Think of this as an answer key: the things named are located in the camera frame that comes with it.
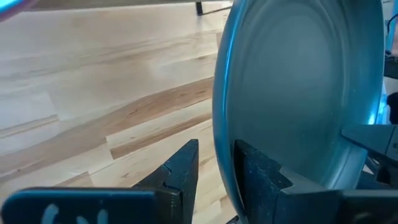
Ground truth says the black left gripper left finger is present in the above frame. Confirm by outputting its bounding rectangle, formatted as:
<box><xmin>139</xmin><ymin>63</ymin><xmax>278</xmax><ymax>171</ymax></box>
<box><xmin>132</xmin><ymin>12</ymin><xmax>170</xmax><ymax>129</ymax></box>
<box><xmin>132</xmin><ymin>138</ymin><xmax>200</xmax><ymax>224</ymax></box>

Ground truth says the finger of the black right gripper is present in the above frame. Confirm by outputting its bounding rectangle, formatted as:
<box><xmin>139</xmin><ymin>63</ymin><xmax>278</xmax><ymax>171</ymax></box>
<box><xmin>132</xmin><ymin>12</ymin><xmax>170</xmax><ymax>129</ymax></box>
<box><xmin>368</xmin><ymin>157</ymin><xmax>398</xmax><ymax>188</ymax></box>
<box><xmin>341</xmin><ymin>123</ymin><xmax>398</xmax><ymax>169</ymax></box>

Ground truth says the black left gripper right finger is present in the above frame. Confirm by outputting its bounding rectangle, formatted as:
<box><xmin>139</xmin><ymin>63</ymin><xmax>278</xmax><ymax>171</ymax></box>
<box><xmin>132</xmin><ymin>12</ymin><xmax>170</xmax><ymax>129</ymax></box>
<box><xmin>233</xmin><ymin>139</ymin><xmax>343</xmax><ymax>224</ymax></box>

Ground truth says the large blue plate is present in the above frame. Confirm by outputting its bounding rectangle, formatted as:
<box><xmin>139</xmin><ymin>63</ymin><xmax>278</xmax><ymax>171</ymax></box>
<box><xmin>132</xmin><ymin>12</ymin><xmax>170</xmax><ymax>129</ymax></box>
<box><xmin>212</xmin><ymin>0</ymin><xmax>387</xmax><ymax>224</ymax></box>

